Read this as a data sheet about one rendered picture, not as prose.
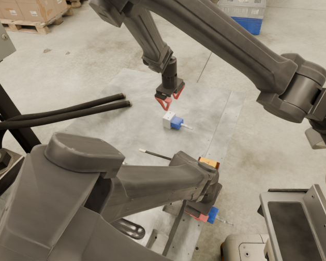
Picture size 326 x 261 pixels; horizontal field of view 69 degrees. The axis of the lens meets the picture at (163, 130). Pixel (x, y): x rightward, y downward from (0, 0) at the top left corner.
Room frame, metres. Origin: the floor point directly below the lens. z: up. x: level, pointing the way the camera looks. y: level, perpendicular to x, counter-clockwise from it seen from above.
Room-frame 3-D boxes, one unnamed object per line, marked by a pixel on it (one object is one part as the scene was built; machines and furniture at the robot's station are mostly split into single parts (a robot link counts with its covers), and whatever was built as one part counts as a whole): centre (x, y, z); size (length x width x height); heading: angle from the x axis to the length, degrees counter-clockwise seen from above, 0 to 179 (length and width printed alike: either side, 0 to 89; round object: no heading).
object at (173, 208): (0.31, -0.01, 0.87); 0.05 x 0.05 x 0.04; 62
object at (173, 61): (0.73, -0.04, 1.10); 0.07 x 0.06 x 0.07; 47
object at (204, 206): (0.31, -0.10, 0.95); 0.10 x 0.07 x 0.07; 145
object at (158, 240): (0.21, 0.04, 0.87); 0.05 x 0.05 x 0.04; 62
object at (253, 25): (3.30, -1.21, 0.11); 0.61 x 0.41 x 0.22; 64
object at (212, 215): (0.30, -0.13, 0.83); 0.13 x 0.05 x 0.05; 55
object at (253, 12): (3.30, -1.21, 0.28); 0.61 x 0.41 x 0.15; 64
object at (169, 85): (0.72, -0.04, 1.04); 0.10 x 0.07 x 0.07; 144
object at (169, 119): (0.70, -0.07, 0.83); 0.13 x 0.05 x 0.05; 54
